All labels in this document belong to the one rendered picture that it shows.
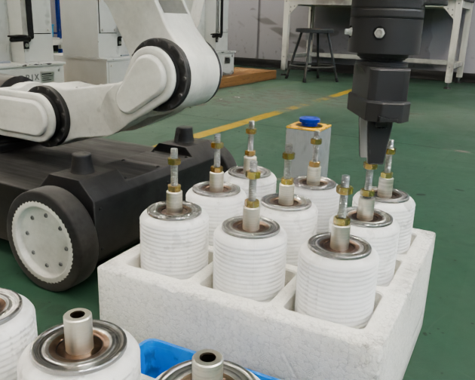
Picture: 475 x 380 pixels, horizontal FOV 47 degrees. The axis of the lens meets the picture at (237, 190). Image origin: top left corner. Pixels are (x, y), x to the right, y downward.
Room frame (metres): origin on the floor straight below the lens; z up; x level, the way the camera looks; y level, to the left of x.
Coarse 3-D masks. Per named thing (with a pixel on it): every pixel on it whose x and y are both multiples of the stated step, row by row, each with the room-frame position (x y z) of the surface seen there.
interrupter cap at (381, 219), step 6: (348, 210) 0.72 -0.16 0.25; (354, 210) 0.73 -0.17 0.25; (378, 210) 0.73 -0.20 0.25; (348, 216) 0.70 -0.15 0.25; (354, 216) 0.71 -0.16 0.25; (378, 216) 0.71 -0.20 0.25; (384, 216) 0.70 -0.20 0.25; (390, 216) 0.70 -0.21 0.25; (354, 222) 0.68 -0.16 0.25; (360, 222) 0.68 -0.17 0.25; (366, 222) 0.68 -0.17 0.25; (372, 222) 0.68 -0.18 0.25; (378, 222) 0.68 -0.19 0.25; (384, 222) 0.68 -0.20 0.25; (390, 222) 0.68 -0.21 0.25
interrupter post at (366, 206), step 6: (360, 198) 0.70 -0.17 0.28; (366, 198) 0.70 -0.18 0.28; (372, 198) 0.70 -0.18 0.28; (360, 204) 0.70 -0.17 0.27; (366, 204) 0.70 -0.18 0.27; (372, 204) 0.70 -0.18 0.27; (360, 210) 0.70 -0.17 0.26; (366, 210) 0.70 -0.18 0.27; (372, 210) 0.70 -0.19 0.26; (360, 216) 0.70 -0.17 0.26; (366, 216) 0.69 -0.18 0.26; (372, 216) 0.70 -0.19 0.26
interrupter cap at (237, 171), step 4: (232, 168) 0.93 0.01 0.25; (236, 168) 0.94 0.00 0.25; (240, 168) 0.94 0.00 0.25; (260, 168) 0.94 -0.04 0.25; (264, 168) 0.94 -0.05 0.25; (228, 172) 0.91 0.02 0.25; (232, 172) 0.91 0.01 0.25; (236, 172) 0.91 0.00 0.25; (240, 172) 0.92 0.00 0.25; (264, 172) 0.91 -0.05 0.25; (268, 172) 0.91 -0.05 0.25; (236, 176) 0.89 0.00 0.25; (240, 176) 0.88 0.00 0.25; (244, 176) 0.88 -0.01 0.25; (264, 176) 0.89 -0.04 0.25
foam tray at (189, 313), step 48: (432, 240) 0.81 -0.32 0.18; (144, 288) 0.64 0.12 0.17; (192, 288) 0.62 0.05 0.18; (288, 288) 0.63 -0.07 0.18; (384, 288) 0.64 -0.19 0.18; (144, 336) 0.64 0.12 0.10; (192, 336) 0.60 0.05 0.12; (240, 336) 0.57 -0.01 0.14; (288, 336) 0.54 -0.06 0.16; (336, 336) 0.52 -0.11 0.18; (384, 336) 0.52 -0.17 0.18
